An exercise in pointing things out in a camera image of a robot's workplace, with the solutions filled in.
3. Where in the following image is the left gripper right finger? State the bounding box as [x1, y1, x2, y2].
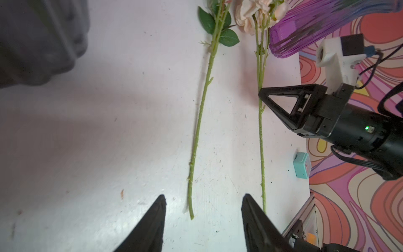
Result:
[241, 194, 293, 252]

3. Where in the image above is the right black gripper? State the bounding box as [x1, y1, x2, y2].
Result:
[258, 84, 383, 154]

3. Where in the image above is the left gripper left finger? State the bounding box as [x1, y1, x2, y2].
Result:
[114, 194, 166, 252]

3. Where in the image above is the peach carnation flower sprig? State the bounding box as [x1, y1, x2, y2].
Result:
[234, 0, 290, 215]

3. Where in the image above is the white blue flower sprig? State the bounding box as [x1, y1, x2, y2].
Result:
[187, 1, 239, 220]

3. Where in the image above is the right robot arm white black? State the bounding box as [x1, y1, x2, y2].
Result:
[259, 84, 403, 181]

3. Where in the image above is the blue purple glass vase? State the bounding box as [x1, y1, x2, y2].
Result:
[269, 0, 403, 58]

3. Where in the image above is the mint green alarm clock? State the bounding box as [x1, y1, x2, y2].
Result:
[293, 152, 312, 180]

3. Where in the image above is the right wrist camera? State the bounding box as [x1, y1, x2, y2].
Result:
[316, 34, 376, 95]

